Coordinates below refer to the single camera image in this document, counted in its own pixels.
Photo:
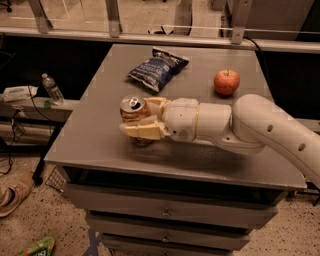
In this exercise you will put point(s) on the crushed orange soda can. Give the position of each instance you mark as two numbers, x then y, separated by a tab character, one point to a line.
133	108

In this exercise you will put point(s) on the grey drawer cabinet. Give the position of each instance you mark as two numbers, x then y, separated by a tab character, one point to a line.
168	198

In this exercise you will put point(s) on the white tissue pack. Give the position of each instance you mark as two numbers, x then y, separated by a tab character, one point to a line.
18	93

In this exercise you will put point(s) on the red apple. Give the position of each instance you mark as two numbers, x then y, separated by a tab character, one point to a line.
226	82

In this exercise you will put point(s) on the blue chip bag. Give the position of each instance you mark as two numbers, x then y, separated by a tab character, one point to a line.
157	71

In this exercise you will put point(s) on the tan shoe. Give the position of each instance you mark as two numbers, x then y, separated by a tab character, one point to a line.
12	195

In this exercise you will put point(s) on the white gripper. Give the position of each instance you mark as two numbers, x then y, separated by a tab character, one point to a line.
180	119

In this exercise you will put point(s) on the low grey side bench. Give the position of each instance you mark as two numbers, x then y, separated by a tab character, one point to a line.
34	111

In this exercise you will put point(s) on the green snack package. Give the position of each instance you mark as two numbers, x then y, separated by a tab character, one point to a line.
43	247

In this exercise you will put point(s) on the metal window rail frame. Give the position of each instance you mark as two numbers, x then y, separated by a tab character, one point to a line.
269	25

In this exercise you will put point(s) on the clear plastic water bottle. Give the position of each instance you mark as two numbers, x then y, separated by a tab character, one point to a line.
52	89

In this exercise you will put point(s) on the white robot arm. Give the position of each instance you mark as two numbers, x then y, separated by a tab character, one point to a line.
246	127

